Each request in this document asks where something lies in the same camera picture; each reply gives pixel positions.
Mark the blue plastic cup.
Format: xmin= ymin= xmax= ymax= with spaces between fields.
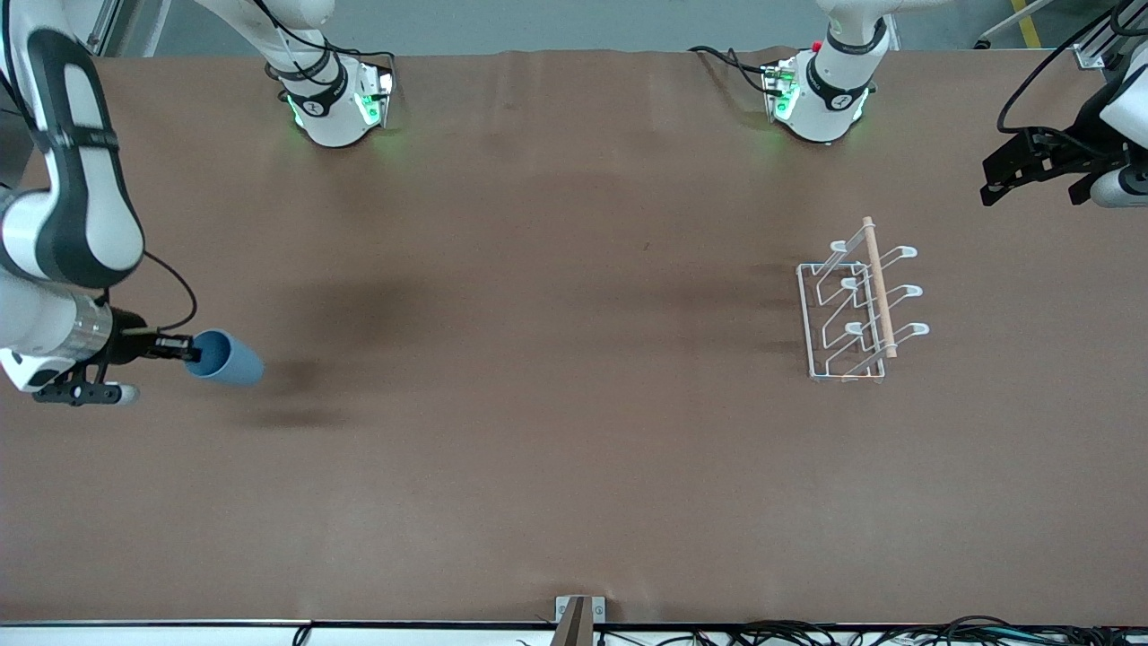
xmin=184 ymin=329 xmax=266 ymax=388

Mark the brown table cover sheet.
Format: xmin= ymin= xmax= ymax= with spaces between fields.
xmin=0 ymin=47 xmax=1148 ymax=626

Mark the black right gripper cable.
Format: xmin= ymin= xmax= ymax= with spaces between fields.
xmin=141 ymin=251 xmax=199 ymax=334

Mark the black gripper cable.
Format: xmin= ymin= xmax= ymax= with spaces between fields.
xmin=996 ymin=0 xmax=1142 ymax=137
xmin=141 ymin=251 xmax=199 ymax=334

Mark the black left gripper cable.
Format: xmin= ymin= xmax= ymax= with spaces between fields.
xmin=996 ymin=0 xmax=1142 ymax=137

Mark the aluminium frame profile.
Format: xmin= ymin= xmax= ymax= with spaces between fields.
xmin=85 ymin=0 xmax=123 ymax=57
xmin=1072 ymin=0 xmax=1133 ymax=71

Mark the white wire cup rack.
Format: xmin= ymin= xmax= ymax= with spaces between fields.
xmin=796 ymin=215 xmax=931 ymax=385

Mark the black left arm base cable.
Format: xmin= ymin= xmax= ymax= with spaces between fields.
xmin=688 ymin=44 xmax=778 ymax=96

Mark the black arm base cable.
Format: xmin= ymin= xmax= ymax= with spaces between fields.
xmin=688 ymin=44 xmax=778 ymax=96
xmin=251 ymin=0 xmax=397 ymax=101

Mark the black right arm base cable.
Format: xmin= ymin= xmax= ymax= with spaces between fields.
xmin=251 ymin=0 xmax=397 ymax=101

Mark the brown camera post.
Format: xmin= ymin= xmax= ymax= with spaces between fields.
xmin=549 ymin=597 xmax=595 ymax=646

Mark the grey metal bracket plate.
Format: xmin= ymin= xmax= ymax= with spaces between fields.
xmin=554 ymin=595 xmax=607 ymax=624

